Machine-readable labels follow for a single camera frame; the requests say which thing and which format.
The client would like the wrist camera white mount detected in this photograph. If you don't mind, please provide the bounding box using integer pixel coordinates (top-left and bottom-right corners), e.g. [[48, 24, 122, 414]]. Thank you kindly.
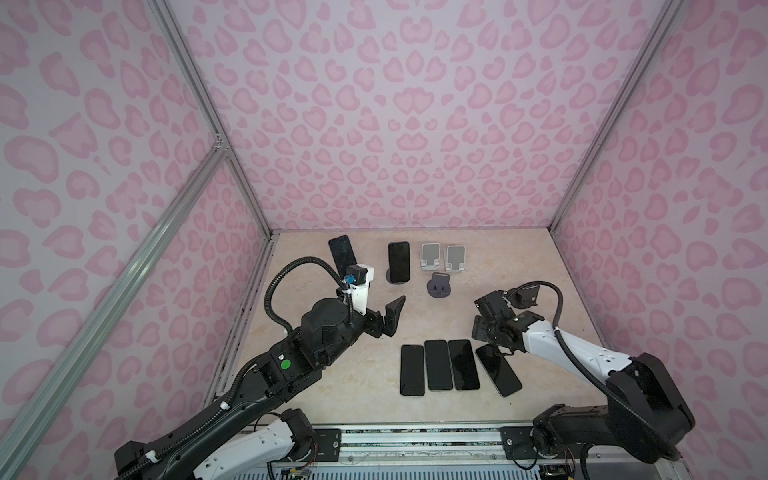
[[507, 284, 540, 310], [343, 264, 375, 316]]

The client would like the left corner aluminium post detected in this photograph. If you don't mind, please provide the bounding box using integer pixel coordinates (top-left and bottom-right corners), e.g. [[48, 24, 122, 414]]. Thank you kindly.
[[146, 0, 273, 239]]

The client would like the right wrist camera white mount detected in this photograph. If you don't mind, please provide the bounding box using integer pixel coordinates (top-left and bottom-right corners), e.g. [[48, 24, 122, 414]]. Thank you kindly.
[[507, 284, 540, 310]]

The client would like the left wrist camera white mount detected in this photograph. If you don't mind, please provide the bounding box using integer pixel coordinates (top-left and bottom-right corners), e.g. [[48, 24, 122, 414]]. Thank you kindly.
[[343, 264, 375, 316]]

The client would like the left aluminium frame diagonal bar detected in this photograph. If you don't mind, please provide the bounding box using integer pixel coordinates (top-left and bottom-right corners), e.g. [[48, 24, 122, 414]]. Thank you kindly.
[[1, 146, 229, 479]]

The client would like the white folding stand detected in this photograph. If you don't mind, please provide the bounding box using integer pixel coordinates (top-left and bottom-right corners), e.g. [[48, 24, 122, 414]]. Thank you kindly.
[[445, 245, 467, 273], [420, 242, 442, 271]]

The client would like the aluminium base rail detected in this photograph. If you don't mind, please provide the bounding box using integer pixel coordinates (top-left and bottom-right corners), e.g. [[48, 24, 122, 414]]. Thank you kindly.
[[160, 419, 691, 480]]

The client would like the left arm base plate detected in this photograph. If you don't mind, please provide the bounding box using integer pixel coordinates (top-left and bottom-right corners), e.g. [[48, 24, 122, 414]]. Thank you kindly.
[[276, 428, 341, 463]]

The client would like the corner aluminium post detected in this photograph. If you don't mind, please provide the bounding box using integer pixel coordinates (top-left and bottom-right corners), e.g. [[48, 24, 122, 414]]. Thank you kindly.
[[548, 0, 689, 237], [146, 0, 273, 239]]

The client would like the right corner aluminium post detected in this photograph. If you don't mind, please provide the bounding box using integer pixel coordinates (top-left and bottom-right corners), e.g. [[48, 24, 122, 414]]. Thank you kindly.
[[548, 0, 689, 237]]

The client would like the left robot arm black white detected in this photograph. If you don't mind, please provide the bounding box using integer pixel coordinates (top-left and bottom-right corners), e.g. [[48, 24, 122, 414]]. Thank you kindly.
[[115, 296, 406, 479]]

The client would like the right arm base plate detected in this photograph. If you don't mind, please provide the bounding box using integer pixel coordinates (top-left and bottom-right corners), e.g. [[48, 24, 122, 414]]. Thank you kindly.
[[499, 425, 538, 462]]

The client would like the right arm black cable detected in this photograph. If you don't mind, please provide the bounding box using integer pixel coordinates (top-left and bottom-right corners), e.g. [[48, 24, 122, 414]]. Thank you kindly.
[[509, 280, 685, 466]]

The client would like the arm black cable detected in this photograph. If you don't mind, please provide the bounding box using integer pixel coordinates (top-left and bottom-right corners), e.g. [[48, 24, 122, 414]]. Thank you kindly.
[[509, 280, 685, 466], [113, 256, 352, 480]]

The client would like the purple phone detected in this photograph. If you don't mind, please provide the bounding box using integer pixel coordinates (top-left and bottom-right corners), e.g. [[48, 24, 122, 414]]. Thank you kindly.
[[328, 235, 357, 278]]

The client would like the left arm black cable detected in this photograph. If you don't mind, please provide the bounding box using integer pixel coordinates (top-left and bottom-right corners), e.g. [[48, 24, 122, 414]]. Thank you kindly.
[[113, 256, 352, 480]]

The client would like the black phone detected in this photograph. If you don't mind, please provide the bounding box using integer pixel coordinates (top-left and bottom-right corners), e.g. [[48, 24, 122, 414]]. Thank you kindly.
[[424, 340, 453, 391], [475, 344, 523, 397], [448, 339, 480, 391]]

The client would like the blue phone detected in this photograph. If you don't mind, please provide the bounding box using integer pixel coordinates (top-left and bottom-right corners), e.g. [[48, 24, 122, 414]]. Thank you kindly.
[[388, 241, 411, 285]]

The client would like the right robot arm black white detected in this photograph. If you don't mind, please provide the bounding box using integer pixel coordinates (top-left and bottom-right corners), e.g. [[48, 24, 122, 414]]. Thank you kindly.
[[472, 281, 695, 464]]

